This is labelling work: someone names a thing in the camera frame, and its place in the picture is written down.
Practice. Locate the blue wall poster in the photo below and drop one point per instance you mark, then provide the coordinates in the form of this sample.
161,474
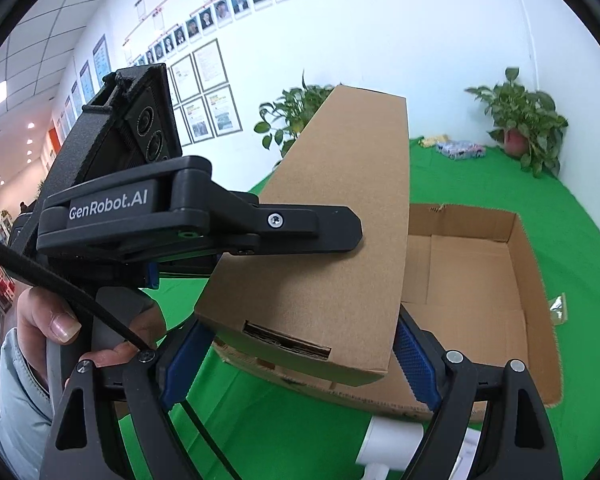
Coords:
101,57
85,79

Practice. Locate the group of framed certificates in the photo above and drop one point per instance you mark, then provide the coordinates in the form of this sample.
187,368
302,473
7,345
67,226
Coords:
212,67

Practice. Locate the green tablecloth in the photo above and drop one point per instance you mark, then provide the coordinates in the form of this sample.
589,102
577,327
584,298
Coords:
570,240

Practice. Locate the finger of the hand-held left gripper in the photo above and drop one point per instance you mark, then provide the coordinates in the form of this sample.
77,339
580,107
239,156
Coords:
300,222
152,275

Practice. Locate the bushy potted plant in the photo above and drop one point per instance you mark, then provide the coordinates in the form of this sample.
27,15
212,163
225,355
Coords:
285,110

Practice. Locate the cardboard tray box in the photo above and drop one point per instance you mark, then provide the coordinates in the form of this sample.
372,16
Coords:
460,280

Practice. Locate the person's left hand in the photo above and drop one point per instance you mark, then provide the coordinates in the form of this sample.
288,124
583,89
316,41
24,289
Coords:
45,317

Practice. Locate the potted plant red pot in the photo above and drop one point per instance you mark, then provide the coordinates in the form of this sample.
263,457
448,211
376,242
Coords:
525,115

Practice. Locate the row of portrait photos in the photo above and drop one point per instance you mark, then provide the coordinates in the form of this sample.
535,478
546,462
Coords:
240,2

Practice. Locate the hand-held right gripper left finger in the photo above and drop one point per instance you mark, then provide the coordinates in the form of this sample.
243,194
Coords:
177,366

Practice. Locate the small clear plastic packet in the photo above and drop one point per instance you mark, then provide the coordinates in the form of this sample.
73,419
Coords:
558,308

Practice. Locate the pastel patterned packet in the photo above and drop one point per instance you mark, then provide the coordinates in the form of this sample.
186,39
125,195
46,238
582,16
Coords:
462,150

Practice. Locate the white handheld device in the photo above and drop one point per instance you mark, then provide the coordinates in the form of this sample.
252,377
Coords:
390,442

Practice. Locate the small yellow packet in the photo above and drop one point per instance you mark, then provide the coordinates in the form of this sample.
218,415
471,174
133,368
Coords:
435,141

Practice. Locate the long cardboard box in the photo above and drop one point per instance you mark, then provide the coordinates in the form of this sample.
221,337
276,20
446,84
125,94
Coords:
340,160

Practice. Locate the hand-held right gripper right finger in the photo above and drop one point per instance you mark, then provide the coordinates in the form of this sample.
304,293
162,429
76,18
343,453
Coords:
415,360

